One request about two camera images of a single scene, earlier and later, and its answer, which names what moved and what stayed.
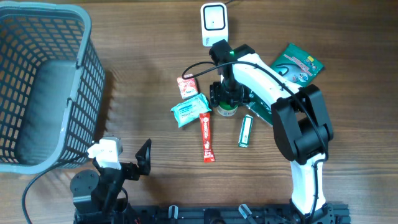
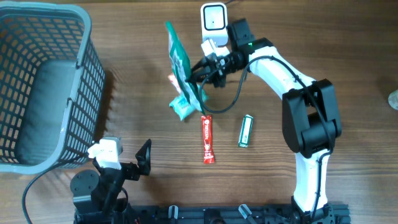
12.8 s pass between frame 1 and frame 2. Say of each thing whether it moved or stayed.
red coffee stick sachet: stayed
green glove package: moved
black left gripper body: stayed
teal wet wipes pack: moved
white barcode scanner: stayed
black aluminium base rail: stayed
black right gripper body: moved
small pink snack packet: moved
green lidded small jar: moved
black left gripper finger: stayed
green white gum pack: stayed
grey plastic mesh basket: stayed
